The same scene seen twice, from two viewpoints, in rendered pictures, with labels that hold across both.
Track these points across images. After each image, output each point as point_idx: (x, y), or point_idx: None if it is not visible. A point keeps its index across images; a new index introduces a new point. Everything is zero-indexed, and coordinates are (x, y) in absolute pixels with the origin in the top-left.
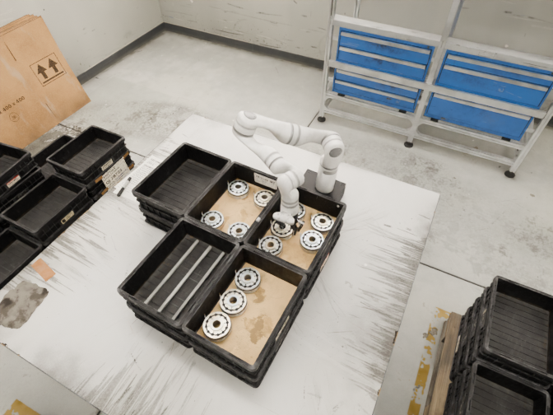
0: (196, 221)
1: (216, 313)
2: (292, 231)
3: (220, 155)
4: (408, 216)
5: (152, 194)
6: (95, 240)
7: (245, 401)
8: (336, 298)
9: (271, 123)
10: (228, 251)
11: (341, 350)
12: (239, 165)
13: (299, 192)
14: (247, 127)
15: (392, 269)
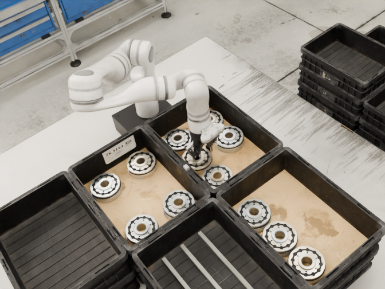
0: (148, 237)
1: (290, 258)
2: (209, 149)
3: (44, 181)
4: (219, 67)
5: None
6: None
7: (382, 281)
8: None
9: (102, 65)
10: (201, 225)
11: (348, 174)
12: (79, 164)
13: (161, 121)
14: (98, 85)
15: (274, 102)
